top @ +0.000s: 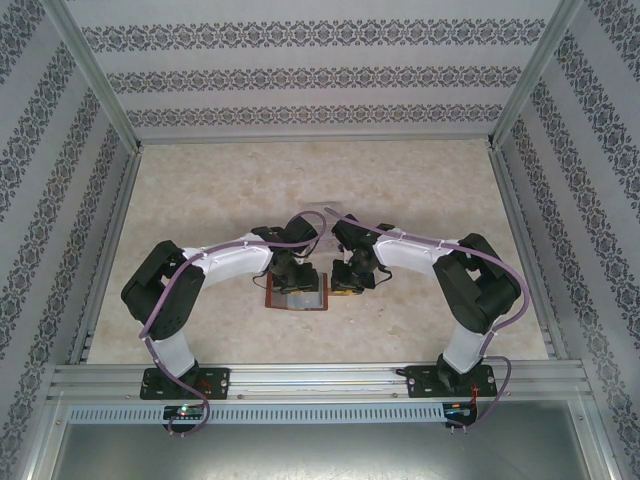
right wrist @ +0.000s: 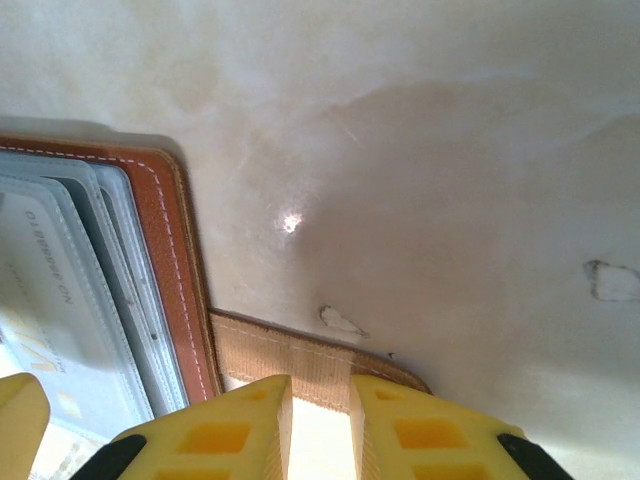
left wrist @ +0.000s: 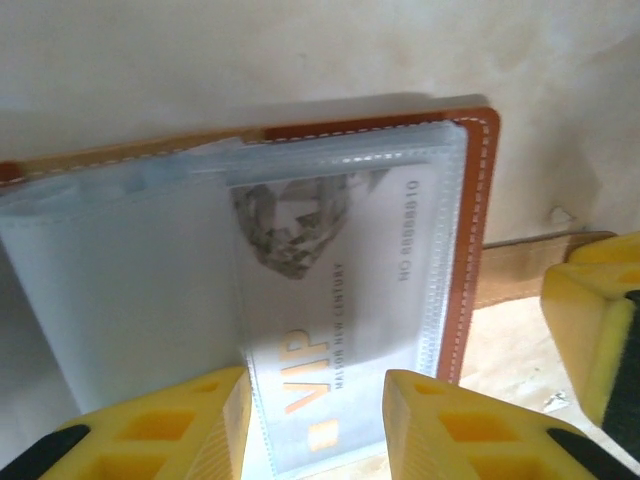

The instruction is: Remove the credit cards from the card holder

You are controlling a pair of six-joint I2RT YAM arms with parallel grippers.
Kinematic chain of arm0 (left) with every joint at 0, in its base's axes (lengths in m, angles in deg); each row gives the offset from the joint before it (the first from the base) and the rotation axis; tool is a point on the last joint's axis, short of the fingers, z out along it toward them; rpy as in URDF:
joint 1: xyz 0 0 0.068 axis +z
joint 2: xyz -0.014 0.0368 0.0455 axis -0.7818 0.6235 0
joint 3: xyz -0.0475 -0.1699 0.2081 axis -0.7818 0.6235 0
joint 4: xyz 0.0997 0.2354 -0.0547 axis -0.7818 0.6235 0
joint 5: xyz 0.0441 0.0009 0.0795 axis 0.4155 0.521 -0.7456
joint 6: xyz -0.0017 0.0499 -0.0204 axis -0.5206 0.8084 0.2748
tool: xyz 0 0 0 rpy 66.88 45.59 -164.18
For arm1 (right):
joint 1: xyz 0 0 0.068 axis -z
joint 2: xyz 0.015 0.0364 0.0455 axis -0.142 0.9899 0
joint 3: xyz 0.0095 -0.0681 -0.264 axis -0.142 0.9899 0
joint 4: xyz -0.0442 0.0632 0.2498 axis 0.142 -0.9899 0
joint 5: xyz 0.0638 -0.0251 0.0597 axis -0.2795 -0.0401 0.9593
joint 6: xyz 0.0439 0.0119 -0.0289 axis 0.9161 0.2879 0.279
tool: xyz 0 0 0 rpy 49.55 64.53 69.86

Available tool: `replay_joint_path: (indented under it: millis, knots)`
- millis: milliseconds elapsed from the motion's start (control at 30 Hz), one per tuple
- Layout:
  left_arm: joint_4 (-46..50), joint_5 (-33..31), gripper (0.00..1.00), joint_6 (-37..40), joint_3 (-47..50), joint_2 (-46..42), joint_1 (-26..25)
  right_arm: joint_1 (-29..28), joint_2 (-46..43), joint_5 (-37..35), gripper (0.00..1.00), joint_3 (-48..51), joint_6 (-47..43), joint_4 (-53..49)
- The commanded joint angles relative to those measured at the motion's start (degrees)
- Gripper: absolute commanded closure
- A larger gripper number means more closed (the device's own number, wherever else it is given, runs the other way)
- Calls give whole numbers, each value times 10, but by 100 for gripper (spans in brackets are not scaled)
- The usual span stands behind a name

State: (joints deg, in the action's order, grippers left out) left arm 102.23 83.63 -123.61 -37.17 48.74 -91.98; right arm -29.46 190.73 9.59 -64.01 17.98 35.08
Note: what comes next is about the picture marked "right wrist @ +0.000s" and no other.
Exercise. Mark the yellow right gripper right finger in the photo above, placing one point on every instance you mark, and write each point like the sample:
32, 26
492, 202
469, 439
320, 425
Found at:
435, 440

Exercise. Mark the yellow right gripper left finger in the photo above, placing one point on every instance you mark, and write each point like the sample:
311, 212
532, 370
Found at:
215, 440

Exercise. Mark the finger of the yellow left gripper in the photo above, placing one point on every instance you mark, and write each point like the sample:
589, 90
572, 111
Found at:
22, 425

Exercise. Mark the white VIP credit card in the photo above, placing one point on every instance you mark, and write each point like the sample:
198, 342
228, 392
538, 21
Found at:
65, 325

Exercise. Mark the brown leather card holder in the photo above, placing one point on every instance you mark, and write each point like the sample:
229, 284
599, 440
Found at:
165, 250

